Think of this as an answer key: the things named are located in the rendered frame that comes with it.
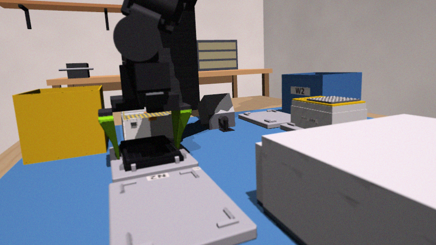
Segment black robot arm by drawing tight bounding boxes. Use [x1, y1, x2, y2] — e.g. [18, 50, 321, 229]
[113, 0, 186, 109]

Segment blue bin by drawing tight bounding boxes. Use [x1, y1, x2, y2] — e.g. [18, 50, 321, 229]
[282, 72, 362, 114]

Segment blue bench mat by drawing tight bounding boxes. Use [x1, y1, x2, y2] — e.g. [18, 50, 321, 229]
[0, 107, 302, 245]

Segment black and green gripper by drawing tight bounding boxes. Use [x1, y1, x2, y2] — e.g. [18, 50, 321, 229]
[98, 61, 192, 159]

